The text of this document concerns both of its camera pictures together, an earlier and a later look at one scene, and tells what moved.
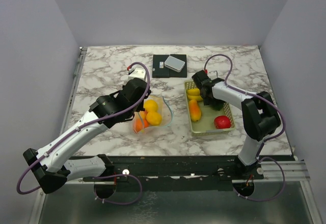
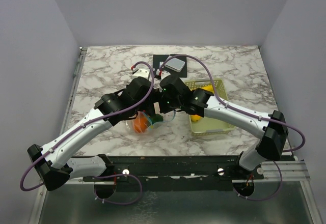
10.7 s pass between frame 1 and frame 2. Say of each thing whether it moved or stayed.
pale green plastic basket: stayed
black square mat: stayed
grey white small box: stayed
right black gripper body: moved
